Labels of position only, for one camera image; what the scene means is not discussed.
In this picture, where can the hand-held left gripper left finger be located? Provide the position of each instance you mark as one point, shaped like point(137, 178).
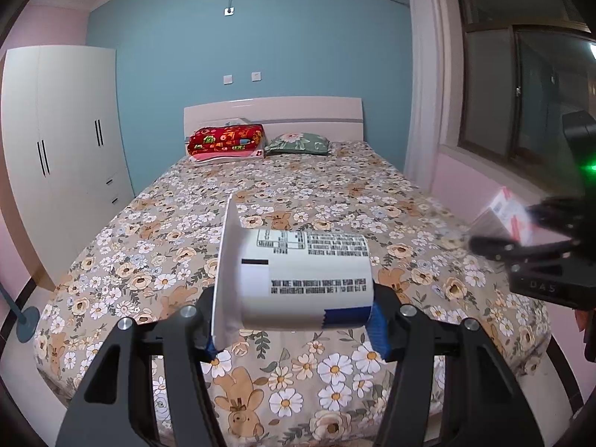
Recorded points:
point(202, 323)

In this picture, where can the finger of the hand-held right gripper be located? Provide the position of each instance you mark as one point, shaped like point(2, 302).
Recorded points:
point(561, 214)
point(493, 247)

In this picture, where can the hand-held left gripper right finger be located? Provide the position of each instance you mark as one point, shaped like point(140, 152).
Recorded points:
point(379, 333)

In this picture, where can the red and white carton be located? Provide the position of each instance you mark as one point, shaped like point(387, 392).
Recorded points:
point(505, 209)

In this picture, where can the white printed cup with lid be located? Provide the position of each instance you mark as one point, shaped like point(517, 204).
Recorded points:
point(302, 298)

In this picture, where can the person's right forearm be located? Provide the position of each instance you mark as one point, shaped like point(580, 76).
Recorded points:
point(585, 321)

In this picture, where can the dark framed window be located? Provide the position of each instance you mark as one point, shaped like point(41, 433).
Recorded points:
point(512, 79)

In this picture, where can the floral bed sheet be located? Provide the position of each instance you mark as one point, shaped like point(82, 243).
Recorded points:
point(326, 186)

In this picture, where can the teal round stand base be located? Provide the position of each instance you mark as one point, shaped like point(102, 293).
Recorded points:
point(25, 323)

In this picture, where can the red patterned folded blanket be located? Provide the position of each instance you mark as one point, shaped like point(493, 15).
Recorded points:
point(223, 139)

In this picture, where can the green floral pillow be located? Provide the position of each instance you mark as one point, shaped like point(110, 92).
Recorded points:
point(298, 144)

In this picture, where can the white wardrobe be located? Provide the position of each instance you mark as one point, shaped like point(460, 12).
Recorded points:
point(60, 149)

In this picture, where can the white bed headboard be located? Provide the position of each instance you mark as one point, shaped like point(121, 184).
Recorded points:
point(279, 111)

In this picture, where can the white wall socket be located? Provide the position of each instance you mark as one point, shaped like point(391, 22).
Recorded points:
point(228, 11)

